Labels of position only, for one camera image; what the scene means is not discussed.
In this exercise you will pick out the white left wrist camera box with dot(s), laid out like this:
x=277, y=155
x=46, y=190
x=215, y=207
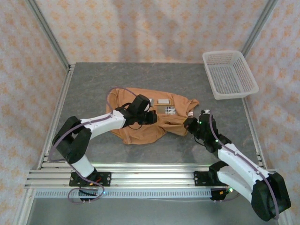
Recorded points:
x=147, y=107

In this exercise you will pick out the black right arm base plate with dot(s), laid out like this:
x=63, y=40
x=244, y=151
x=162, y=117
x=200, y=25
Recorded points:
x=200, y=179

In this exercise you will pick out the white perforated plastic basket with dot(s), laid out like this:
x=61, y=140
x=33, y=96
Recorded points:
x=248, y=79

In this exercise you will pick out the aluminium mounting rail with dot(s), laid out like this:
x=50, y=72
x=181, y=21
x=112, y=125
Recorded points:
x=152, y=178

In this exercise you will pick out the aluminium side rail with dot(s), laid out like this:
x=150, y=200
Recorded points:
x=254, y=133
x=63, y=93

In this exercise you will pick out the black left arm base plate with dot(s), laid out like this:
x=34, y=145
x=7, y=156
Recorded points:
x=104, y=179

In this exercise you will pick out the aluminium frame leg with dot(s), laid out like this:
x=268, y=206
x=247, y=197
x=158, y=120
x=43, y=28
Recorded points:
x=284, y=222
x=23, y=208

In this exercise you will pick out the aluminium frame post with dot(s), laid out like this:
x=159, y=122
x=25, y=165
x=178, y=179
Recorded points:
x=47, y=30
x=260, y=25

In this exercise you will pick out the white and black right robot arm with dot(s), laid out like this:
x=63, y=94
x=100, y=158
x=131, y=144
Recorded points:
x=239, y=161

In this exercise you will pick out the tan brown t-shirt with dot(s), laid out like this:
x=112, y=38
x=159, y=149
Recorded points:
x=140, y=133

